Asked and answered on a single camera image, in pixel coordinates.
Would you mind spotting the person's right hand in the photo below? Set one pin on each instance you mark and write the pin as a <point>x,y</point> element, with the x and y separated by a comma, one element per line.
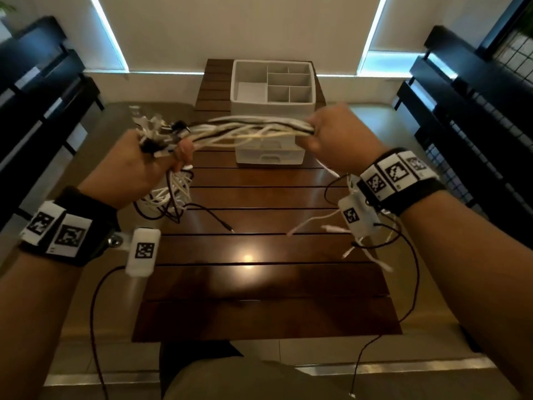
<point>345,137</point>

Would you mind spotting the person's left hand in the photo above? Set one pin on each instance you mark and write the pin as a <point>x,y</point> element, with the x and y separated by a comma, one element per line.
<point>125,174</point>

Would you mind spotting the white drawer organizer box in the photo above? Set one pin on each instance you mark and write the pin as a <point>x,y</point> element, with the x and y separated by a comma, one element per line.
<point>270,99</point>

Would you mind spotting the person's right forearm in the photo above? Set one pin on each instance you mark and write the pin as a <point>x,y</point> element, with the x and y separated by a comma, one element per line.
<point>479,279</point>

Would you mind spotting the person's left forearm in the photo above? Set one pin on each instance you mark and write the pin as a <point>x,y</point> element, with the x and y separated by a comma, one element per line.
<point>33,320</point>

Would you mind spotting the person's dark trouser leg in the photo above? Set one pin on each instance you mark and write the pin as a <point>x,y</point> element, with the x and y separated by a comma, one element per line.
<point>191,358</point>

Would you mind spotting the black left wristband with markers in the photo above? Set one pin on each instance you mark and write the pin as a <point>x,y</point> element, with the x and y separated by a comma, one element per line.
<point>71,229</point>

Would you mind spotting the black wristband with markers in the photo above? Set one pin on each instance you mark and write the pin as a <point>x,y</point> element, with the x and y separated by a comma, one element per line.
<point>408,183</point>
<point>71,229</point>

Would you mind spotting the black right wristband with markers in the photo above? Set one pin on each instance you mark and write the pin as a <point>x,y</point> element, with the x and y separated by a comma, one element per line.
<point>408,183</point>

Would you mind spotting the beige roller blind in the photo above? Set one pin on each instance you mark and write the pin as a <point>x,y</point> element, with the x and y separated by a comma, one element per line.
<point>250,29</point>
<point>75,33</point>

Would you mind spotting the wooden slatted table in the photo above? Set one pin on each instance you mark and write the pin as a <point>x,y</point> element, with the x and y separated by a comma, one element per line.
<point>266,295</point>

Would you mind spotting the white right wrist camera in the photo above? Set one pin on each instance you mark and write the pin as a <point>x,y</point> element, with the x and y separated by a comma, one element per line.
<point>358,216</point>

